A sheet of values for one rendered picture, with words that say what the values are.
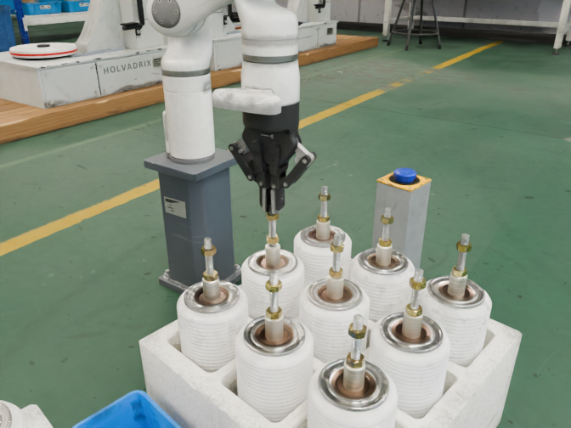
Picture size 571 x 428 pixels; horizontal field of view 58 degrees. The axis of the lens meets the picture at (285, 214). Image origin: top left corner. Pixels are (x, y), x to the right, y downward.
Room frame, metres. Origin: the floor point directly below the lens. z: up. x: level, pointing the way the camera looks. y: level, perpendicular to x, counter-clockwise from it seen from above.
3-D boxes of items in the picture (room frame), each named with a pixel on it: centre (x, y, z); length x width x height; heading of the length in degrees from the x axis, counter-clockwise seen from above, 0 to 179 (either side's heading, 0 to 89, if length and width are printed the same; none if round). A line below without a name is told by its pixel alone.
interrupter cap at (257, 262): (0.66, 0.02, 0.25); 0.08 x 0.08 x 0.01
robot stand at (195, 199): (1.00, 0.19, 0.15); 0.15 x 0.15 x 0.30; 55
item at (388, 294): (0.67, -0.15, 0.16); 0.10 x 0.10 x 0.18
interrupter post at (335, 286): (0.58, -0.07, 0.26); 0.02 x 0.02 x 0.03
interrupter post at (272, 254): (0.66, 0.02, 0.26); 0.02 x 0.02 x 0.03
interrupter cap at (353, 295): (0.58, -0.07, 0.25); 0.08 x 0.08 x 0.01
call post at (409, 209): (0.84, -0.21, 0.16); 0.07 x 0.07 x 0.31; 47
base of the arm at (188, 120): (1.00, 0.19, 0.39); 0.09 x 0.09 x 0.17; 55
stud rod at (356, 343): (0.41, -0.07, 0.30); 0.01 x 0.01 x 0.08
